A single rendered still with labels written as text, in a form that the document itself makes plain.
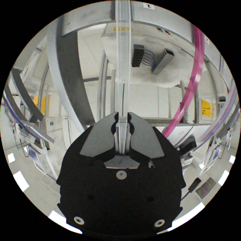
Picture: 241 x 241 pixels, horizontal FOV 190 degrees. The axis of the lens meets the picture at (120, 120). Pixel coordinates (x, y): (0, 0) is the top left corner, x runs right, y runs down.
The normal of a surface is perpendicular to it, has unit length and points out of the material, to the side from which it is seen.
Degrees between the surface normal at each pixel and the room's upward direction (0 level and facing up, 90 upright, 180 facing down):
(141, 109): 90
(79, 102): 90
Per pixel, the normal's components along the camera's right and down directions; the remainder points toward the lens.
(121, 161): -0.01, -0.67
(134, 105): -0.04, 0.10
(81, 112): 1.00, 0.02
